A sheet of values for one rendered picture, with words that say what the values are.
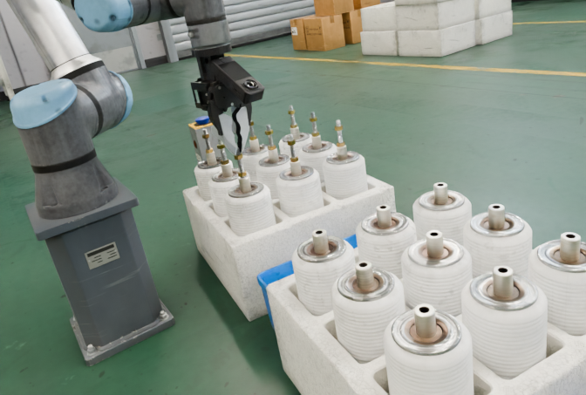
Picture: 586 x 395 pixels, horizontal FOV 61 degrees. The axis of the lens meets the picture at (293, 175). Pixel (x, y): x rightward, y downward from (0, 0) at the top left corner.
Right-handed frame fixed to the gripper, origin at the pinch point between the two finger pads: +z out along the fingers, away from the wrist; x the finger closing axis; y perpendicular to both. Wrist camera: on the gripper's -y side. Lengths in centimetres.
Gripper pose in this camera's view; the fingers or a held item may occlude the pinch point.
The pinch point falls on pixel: (238, 147)
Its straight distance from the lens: 99.2
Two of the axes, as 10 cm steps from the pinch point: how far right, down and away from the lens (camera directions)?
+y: -6.4, -1.8, 7.4
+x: -7.5, 3.5, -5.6
